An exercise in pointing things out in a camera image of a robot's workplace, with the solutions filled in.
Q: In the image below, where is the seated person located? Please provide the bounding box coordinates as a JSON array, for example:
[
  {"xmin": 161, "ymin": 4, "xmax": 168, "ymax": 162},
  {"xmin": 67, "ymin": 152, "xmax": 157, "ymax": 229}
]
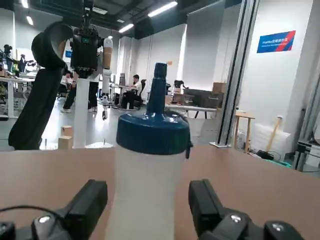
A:
[{"xmin": 121, "ymin": 74, "xmax": 144, "ymax": 111}]

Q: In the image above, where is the green tray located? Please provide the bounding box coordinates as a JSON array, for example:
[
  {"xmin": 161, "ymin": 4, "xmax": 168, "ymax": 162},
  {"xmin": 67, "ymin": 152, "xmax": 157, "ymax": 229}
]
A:
[{"xmin": 273, "ymin": 159, "xmax": 293, "ymax": 169}]

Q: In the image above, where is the aluminium frame post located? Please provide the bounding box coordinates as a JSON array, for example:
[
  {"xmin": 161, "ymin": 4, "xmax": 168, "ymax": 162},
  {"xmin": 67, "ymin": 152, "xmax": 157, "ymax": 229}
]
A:
[{"xmin": 209, "ymin": 0, "xmax": 261, "ymax": 149}]

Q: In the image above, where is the black robot head unit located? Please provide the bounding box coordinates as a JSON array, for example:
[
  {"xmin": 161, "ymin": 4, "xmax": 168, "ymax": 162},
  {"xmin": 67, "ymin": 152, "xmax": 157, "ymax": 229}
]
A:
[{"xmin": 69, "ymin": 24, "xmax": 102, "ymax": 79}]

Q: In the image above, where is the wooden stool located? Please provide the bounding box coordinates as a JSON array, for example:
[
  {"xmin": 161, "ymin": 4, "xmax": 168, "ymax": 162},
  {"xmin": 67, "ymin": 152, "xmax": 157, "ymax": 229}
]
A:
[{"xmin": 234, "ymin": 111, "xmax": 256, "ymax": 153}]

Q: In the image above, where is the white pillar stand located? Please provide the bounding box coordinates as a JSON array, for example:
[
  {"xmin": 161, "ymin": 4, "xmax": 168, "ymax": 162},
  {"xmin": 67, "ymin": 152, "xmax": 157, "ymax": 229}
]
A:
[{"xmin": 72, "ymin": 77, "xmax": 114, "ymax": 150}]

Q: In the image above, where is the dark crate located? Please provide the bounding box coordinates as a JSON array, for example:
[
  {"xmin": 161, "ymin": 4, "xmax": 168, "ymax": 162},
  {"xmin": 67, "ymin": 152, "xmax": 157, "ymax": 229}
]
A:
[{"xmin": 183, "ymin": 88, "xmax": 225, "ymax": 109}]

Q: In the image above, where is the grey metal frame stand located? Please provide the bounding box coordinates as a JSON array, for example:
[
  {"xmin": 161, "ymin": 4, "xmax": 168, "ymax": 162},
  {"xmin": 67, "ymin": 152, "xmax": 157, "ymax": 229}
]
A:
[{"xmin": 294, "ymin": 99, "xmax": 320, "ymax": 173}]

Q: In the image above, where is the white long table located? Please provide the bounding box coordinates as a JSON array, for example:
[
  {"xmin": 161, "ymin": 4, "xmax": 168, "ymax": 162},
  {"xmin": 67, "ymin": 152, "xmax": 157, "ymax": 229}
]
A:
[{"xmin": 166, "ymin": 103, "xmax": 218, "ymax": 120}]

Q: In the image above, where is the white foam stack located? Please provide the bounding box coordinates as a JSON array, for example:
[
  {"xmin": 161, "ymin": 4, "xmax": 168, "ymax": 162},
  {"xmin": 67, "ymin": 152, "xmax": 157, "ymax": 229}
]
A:
[{"xmin": 251, "ymin": 122, "xmax": 293, "ymax": 157}]

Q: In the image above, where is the black office chair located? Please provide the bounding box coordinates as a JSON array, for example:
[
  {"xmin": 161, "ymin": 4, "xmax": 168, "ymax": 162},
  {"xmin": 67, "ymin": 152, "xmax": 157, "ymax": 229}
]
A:
[{"xmin": 138, "ymin": 79, "xmax": 148, "ymax": 104}]

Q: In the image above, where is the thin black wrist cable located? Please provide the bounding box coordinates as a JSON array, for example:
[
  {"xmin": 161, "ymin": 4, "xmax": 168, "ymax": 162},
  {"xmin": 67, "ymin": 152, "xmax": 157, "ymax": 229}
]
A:
[{"xmin": 0, "ymin": 204, "xmax": 65, "ymax": 219}]

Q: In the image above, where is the standing person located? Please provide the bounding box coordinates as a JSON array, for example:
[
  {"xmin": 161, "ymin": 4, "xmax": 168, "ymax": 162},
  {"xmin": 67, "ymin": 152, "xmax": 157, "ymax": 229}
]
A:
[{"xmin": 61, "ymin": 71, "xmax": 99, "ymax": 114}]

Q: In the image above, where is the white brown humanoid robot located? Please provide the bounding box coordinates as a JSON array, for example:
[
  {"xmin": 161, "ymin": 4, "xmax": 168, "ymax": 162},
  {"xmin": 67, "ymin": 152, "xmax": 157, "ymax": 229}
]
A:
[{"xmin": 100, "ymin": 35, "xmax": 114, "ymax": 121}]

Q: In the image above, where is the black bag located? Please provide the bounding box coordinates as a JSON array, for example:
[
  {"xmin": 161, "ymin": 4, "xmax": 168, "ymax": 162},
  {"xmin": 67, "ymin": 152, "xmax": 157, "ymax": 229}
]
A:
[{"xmin": 256, "ymin": 149, "xmax": 276, "ymax": 161}]

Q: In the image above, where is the white desk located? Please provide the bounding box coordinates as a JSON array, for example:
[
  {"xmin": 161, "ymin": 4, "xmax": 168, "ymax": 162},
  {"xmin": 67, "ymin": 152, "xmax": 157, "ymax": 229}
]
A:
[{"xmin": 0, "ymin": 76, "xmax": 36, "ymax": 119}]

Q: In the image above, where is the transparent sauce bottle blue cap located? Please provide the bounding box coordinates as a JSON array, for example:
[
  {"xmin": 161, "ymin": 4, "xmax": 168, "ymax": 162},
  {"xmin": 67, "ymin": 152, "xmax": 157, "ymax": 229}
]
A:
[{"xmin": 114, "ymin": 62, "xmax": 194, "ymax": 240}]

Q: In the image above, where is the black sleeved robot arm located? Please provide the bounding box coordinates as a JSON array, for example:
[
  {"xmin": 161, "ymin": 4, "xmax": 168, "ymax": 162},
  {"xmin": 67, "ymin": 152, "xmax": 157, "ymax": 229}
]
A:
[{"xmin": 8, "ymin": 20, "xmax": 74, "ymax": 151}]

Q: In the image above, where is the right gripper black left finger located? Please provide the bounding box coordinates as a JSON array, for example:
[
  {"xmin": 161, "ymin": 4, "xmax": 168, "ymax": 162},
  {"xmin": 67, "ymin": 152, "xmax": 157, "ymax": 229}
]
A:
[{"xmin": 0, "ymin": 178, "xmax": 109, "ymax": 240}]

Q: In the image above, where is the blue wall sign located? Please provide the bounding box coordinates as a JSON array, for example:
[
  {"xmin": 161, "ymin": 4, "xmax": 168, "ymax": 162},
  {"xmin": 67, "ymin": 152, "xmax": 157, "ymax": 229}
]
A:
[{"xmin": 256, "ymin": 30, "xmax": 297, "ymax": 54}]

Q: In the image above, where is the cardboard box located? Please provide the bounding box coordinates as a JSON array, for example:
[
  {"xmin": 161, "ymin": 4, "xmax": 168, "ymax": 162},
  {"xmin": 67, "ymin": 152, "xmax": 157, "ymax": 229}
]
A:
[{"xmin": 212, "ymin": 81, "xmax": 228, "ymax": 95}]

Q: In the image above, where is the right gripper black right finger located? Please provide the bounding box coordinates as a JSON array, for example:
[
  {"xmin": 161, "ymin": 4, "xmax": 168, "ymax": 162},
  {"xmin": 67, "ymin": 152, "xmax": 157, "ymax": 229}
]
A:
[{"xmin": 188, "ymin": 178, "xmax": 305, "ymax": 240}]

